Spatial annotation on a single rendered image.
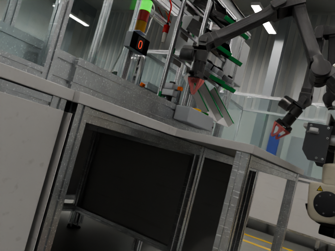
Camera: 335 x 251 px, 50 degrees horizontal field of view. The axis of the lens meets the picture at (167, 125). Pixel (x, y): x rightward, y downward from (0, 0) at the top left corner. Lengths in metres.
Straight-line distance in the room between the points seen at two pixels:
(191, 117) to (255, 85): 9.48
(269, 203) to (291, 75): 5.78
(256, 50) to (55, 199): 10.49
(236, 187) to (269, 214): 4.32
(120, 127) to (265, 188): 4.57
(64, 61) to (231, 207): 0.70
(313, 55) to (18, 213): 1.26
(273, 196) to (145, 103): 4.39
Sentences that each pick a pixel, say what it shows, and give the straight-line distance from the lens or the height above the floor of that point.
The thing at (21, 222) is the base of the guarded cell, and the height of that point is 0.51.
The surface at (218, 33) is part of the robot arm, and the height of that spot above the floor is 1.35.
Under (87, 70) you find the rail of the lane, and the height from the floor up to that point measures 0.94.
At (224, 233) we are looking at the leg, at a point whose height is 0.55.
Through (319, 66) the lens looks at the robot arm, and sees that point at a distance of 1.59.
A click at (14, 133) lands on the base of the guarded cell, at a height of 0.72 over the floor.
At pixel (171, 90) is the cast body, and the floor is 1.05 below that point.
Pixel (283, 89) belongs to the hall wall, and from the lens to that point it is 10.66.
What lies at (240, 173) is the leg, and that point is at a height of 0.76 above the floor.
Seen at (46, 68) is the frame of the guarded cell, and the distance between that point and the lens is 0.96.
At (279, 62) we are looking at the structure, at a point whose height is 3.71.
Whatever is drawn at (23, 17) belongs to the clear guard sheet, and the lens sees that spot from 0.94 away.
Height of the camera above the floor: 0.76
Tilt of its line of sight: 4 degrees up
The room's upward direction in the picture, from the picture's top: 15 degrees clockwise
